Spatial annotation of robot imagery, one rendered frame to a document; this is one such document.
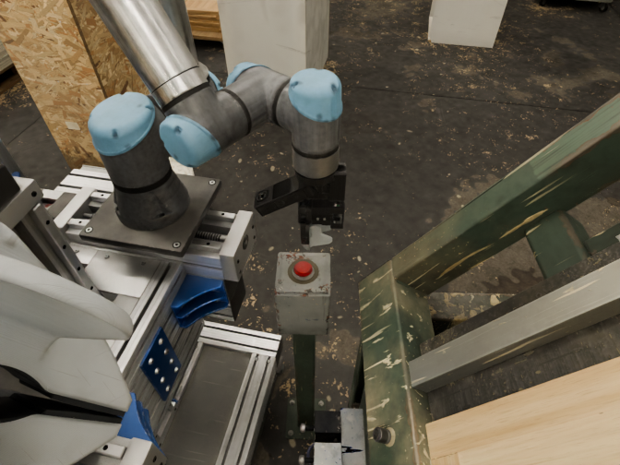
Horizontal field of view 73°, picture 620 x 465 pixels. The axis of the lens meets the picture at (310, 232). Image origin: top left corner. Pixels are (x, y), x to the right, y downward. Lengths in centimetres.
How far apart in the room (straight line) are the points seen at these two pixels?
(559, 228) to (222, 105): 60
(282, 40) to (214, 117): 234
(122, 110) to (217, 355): 106
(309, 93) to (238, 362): 120
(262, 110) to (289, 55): 230
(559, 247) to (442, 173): 195
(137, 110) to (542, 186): 71
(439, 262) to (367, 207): 152
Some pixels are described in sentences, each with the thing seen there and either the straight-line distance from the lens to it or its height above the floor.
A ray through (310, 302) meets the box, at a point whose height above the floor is 90.
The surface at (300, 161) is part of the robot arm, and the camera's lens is 66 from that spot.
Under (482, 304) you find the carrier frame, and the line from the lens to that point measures 111.
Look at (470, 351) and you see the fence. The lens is 76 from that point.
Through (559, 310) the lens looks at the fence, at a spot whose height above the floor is 114.
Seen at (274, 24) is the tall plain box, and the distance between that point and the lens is 289.
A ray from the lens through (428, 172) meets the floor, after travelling 272.
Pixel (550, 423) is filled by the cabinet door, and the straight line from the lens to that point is 70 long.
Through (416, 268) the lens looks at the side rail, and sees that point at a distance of 92.
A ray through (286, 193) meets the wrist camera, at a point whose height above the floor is 118.
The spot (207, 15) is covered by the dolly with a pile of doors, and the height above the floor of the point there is 27.
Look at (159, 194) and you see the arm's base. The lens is 87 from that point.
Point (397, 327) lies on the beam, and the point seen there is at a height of 90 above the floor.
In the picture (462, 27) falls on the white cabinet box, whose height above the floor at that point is 16.
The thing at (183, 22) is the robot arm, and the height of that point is 138.
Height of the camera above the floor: 166
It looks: 47 degrees down
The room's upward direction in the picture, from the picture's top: straight up
